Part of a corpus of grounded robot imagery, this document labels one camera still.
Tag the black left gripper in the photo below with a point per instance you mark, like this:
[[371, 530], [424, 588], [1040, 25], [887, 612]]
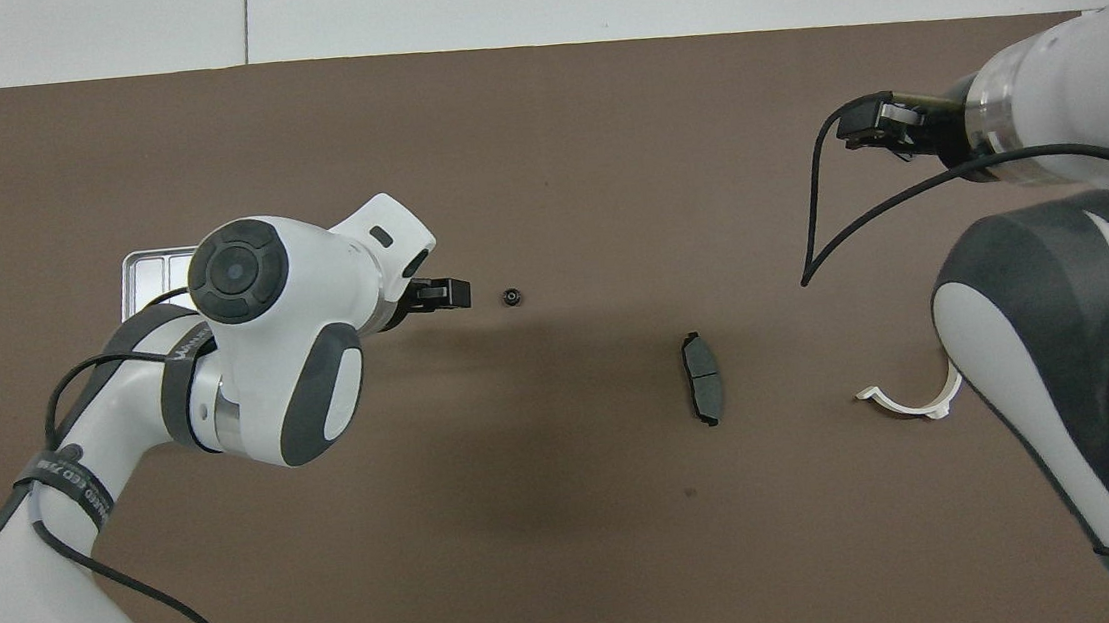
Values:
[[404, 307]]

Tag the small black bearing gear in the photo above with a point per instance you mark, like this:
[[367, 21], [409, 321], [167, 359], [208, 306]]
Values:
[[511, 297]]

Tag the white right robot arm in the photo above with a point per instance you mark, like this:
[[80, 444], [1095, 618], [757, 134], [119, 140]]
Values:
[[1066, 307]]

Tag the silver metal tray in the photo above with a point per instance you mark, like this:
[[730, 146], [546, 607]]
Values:
[[150, 272]]

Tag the white curved plastic bracket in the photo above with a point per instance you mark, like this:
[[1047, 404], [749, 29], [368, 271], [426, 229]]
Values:
[[909, 408]]

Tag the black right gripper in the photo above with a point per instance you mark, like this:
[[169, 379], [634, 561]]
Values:
[[945, 132]]

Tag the brown table mat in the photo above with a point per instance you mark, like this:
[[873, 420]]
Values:
[[549, 131]]

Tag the long grey brake pad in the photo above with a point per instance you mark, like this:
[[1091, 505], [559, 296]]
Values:
[[703, 379]]

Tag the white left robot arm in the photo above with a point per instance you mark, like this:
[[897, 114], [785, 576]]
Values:
[[240, 269]]

